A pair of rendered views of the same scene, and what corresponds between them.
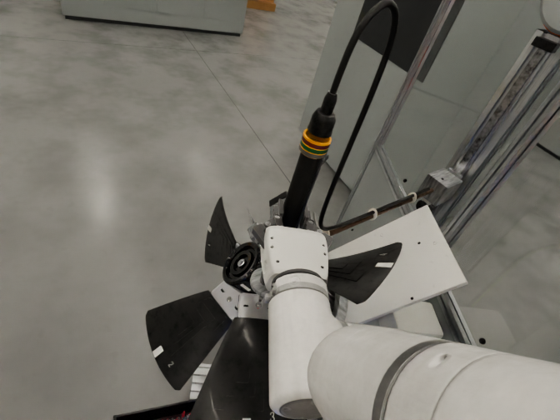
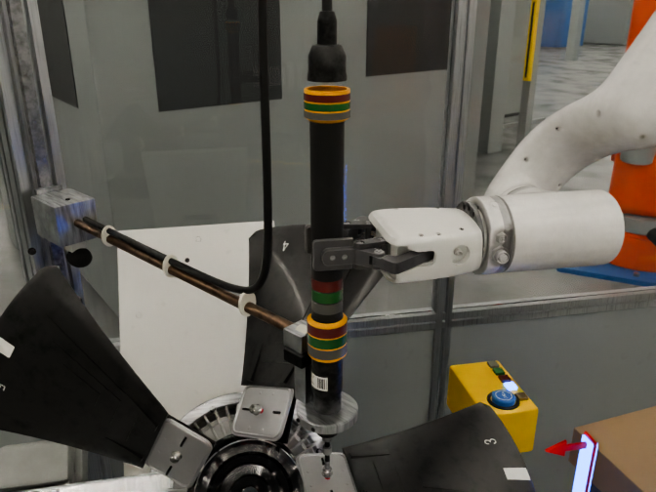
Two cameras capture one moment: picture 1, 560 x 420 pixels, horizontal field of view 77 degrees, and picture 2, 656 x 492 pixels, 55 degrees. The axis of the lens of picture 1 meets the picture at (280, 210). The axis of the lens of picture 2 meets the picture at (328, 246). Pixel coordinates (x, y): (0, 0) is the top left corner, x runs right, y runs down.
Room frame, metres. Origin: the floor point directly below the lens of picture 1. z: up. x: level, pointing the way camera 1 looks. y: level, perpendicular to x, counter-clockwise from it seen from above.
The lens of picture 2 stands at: (0.45, 0.58, 1.73)
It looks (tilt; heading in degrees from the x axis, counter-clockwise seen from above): 22 degrees down; 272
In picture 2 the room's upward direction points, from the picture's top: straight up
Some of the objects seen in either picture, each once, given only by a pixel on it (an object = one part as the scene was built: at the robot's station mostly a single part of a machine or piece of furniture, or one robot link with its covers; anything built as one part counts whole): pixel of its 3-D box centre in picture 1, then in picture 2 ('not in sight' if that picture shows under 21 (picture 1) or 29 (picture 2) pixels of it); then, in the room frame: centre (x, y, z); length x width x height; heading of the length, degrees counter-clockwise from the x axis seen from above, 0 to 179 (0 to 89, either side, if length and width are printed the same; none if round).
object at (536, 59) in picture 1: (470, 152); (39, 147); (0.98, -0.47, 1.48); 0.05 x 0.03 x 0.62; 49
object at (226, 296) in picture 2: (372, 215); (168, 267); (0.71, -0.22, 1.37); 0.54 x 0.01 x 0.01; 138
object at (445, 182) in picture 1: (440, 186); (63, 216); (0.95, -0.43, 1.37); 0.10 x 0.07 x 0.08; 139
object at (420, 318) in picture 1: (407, 319); not in sight; (0.80, -0.54, 0.92); 0.17 x 0.16 x 0.11; 104
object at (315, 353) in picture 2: not in sight; (327, 345); (0.48, -0.02, 1.37); 0.04 x 0.04 x 0.01
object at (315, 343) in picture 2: not in sight; (327, 335); (0.48, -0.02, 1.38); 0.04 x 0.04 x 0.01
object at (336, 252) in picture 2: (272, 216); (348, 258); (0.45, 0.01, 1.49); 0.07 x 0.03 x 0.03; 14
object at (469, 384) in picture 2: not in sight; (489, 409); (0.20, -0.39, 1.02); 0.16 x 0.10 x 0.11; 104
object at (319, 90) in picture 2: (314, 144); (327, 104); (0.48, -0.02, 1.63); 0.04 x 0.04 x 0.03
